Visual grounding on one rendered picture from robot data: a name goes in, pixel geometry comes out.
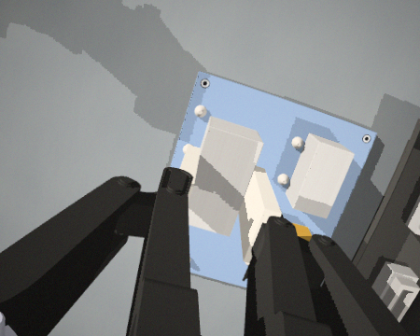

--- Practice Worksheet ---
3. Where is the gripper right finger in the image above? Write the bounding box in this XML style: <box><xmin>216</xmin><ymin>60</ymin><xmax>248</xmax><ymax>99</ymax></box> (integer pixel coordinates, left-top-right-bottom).
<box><xmin>238</xmin><ymin>166</ymin><xmax>409</xmax><ymax>336</ymax></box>

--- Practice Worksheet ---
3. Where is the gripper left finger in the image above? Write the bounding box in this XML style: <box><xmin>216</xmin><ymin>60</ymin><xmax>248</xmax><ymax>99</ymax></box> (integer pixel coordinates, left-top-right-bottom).
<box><xmin>0</xmin><ymin>145</ymin><xmax>201</xmax><ymax>336</ymax></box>

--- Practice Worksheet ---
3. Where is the white rectangular block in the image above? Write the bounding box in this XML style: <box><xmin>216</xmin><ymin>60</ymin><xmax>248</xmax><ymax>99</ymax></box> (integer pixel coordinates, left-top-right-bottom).
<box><xmin>286</xmin><ymin>133</ymin><xmax>355</xmax><ymax>218</ymax></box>

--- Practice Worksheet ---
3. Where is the light grey rectangular block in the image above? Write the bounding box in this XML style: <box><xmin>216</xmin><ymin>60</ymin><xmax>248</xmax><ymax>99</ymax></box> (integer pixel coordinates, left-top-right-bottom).
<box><xmin>189</xmin><ymin>116</ymin><xmax>264</xmax><ymax>237</ymax></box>

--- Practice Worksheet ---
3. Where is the yellow rectangular block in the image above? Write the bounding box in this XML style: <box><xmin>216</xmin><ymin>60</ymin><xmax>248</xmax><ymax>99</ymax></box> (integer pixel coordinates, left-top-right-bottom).
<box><xmin>293</xmin><ymin>223</ymin><xmax>312</xmax><ymax>242</ymax></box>

